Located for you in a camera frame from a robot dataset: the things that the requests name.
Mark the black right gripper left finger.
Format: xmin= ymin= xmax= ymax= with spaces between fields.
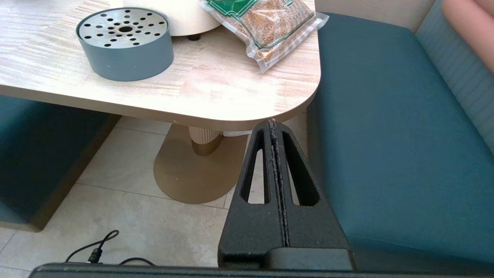
xmin=218 ymin=119 xmax=288 ymax=268

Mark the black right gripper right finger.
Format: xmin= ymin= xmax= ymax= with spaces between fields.
xmin=272 ymin=119 xmax=352 ymax=251

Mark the teal booth bench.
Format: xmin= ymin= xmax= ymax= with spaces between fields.
xmin=307 ymin=0 xmax=494 ymax=276
xmin=0 ymin=95 xmax=121 ymax=232

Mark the clear green-print grain snack bag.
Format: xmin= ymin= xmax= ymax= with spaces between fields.
xmin=199 ymin=0 xmax=330 ymax=74

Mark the round blue-grey perforated drip tray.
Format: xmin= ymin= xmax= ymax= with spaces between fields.
xmin=76 ymin=7 xmax=175 ymax=82

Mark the large white dark-tea drink dispenser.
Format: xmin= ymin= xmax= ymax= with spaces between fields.
xmin=123 ymin=0 xmax=223 ymax=41

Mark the pink bolster cushion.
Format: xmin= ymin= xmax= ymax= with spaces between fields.
xmin=442 ymin=0 xmax=494 ymax=74

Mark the round table pedestal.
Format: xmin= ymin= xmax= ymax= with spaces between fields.
xmin=154 ymin=124 xmax=248 ymax=205

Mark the thin black floor cable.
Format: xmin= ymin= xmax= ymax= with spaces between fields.
xmin=65 ymin=230 xmax=156 ymax=267

